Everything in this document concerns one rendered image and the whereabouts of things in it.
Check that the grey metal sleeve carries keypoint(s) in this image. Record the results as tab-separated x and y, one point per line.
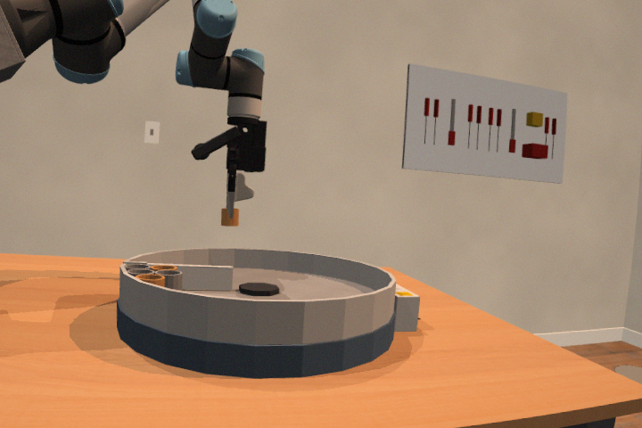
140	272
173	278
137	266

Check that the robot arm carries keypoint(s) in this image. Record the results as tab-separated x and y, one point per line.
93	37

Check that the bronze bushing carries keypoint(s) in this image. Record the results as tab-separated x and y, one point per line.
227	221
163	267
156	279

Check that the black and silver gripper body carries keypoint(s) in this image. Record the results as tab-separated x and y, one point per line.
249	149

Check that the grey round turntable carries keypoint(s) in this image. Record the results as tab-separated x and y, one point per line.
263	330

